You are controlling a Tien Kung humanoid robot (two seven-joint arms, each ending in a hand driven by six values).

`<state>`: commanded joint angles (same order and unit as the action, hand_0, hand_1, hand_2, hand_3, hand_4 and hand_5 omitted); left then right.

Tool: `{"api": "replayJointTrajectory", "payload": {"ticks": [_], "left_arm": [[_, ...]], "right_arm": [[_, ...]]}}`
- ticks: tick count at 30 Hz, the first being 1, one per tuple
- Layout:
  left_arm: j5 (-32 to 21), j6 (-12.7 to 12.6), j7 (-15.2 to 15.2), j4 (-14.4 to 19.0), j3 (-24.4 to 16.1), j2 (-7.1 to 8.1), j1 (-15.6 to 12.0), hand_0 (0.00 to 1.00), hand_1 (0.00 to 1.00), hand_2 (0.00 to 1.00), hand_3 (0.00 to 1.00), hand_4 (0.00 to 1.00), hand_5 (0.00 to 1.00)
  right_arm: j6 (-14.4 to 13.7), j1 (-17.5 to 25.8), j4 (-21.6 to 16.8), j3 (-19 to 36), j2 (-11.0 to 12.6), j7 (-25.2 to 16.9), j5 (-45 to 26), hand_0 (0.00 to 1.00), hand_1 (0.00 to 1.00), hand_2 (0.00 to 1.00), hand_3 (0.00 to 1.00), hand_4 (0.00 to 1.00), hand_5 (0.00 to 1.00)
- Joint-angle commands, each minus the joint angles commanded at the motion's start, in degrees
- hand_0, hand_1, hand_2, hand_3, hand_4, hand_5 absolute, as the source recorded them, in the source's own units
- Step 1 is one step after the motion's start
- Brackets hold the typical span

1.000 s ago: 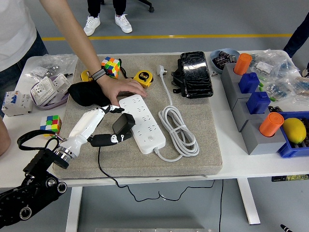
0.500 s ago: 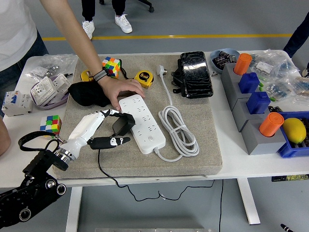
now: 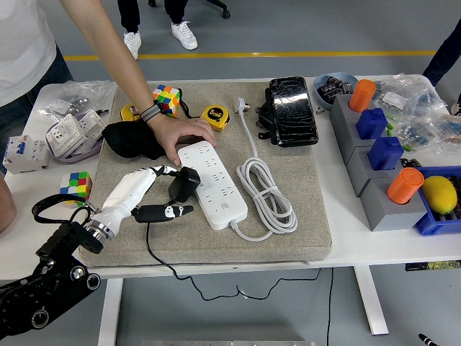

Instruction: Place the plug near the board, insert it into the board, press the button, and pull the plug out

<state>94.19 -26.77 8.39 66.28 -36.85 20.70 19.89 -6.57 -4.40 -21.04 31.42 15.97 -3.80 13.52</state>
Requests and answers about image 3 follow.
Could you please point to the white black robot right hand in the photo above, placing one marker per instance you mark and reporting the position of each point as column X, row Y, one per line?
column 428, row 340

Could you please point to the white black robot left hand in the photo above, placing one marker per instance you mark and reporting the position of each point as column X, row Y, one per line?
column 122, row 194

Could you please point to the person's left hand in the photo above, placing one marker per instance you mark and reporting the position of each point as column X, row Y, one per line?
column 180, row 128

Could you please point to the black plug adapter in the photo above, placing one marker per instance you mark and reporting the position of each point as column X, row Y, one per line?
column 183, row 184

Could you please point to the white power strip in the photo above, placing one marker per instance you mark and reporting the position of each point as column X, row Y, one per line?
column 223, row 202

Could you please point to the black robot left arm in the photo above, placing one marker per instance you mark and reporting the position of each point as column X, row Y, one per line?
column 68, row 241

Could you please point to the person's left forearm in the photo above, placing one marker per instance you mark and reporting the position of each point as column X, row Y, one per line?
column 108, row 47

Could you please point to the person's right forearm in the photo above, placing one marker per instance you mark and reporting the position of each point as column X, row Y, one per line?
column 5, row 205

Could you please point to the large colourful puzzle cube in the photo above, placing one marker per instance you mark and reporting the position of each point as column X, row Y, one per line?
column 169, row 99

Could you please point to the black wrist watch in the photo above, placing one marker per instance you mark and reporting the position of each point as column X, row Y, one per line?
column 153, row 111

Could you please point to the small colourful puzzle cube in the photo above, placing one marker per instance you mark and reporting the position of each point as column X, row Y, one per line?
column 77, row 187

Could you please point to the black cloth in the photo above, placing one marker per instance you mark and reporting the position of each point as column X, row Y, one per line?
column 126, row 140

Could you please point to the small yellow tape measure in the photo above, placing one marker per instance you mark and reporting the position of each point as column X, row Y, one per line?
column 126, row 112

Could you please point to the purple tray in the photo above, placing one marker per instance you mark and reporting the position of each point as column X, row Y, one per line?
column 77, row 155

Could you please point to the white table leg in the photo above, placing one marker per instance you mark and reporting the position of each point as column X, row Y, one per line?
column 109, row 313
column 371, row 302

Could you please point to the black yellow label strip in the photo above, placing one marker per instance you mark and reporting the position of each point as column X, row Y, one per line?
column 432, row 266

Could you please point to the small metal bit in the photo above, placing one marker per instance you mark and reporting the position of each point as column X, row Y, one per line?
column 102, row 110

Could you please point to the black plastic holder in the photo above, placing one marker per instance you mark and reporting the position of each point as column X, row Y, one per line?
column 264, row 111

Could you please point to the white circuit breaker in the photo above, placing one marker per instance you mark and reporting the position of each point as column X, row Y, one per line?
column 29, row 155

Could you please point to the clear bag with metal parts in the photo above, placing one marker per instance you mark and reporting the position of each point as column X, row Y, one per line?
column 72, row 99

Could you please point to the glossy black cracked case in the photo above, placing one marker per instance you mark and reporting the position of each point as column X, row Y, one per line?
column 293, row 108

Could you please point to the blue plastic bin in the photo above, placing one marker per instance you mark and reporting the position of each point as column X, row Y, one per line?
column 432, row 225

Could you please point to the person in white shoes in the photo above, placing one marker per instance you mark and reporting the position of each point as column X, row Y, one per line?
column 131, row 11

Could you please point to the grey block holder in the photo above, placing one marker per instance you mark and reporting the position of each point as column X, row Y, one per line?
column 338, row 111
column 351, row 140
column 360, row 169
column 389, row 218

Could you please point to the small metal clip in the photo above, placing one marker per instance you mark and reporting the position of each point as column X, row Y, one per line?
column 319, row 109

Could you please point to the light blue bowl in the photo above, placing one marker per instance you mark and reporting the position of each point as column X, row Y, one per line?
column 320, row 97

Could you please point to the yellow lemon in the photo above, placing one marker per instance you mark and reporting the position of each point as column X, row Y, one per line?
column 439, row 194

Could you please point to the grey-brown mat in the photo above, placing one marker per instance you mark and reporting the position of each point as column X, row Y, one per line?
column 270, row 248

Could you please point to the black capacitors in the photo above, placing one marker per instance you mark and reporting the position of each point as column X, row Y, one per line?
column 331, row 88

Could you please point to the orange cylinder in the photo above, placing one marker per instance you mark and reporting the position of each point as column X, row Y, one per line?
column 405, row 185
column 362, row 95

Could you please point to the small black clip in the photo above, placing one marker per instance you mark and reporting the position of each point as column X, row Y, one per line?
column 408, row 162

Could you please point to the blue block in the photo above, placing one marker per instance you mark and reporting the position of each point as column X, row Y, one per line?
column 371, row 124
column 385, row 153

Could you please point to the green plastic clip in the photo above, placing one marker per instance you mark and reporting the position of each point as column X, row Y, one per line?
column 407, row 147
column 389, row 127

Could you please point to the clear bag with blue parts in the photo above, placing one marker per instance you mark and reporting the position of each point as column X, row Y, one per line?
column 417, row 133

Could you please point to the clear bag with brown parts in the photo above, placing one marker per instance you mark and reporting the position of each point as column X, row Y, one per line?
column 450, row 129

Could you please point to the clear bag with white label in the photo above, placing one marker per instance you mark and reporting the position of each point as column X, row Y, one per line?
column 407, row 93

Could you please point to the white shoe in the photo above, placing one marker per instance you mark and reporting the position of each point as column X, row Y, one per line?
column 457, row 109

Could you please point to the person in dark trousers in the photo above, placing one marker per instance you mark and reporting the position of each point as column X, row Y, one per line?
column 446, row 54

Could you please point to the small white wall socket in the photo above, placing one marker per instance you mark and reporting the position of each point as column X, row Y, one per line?
column 91, row 122

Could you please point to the large white wall socket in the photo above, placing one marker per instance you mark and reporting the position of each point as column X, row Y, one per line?
column 65, row 135

